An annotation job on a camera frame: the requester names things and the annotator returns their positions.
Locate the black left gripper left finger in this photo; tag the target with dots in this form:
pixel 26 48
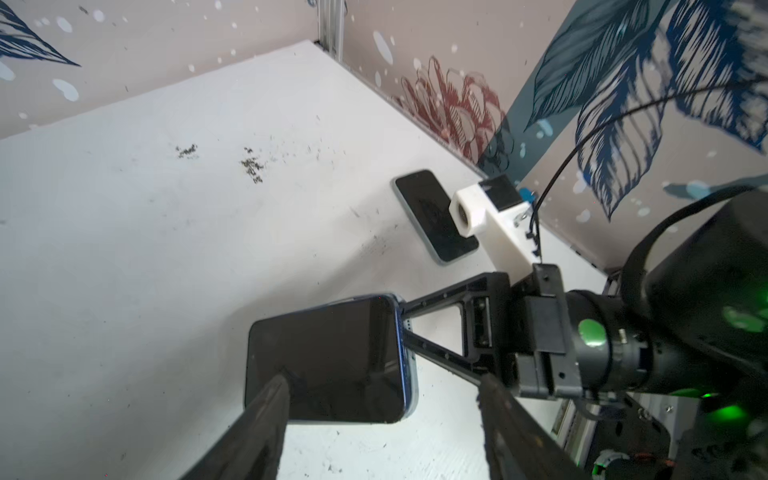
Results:
pixel 252 447

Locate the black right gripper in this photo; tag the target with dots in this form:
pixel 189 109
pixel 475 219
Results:
pixel 524 336

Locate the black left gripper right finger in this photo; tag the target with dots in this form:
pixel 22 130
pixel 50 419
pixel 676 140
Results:
pixel 516 446

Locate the phone black screen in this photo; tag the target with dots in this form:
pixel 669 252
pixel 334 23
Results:
pixel 427 205
pixel 344 362

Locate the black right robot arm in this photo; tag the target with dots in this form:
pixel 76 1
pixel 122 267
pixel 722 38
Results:
pixel 689 320

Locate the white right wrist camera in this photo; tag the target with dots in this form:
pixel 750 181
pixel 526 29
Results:
pixel 494 212

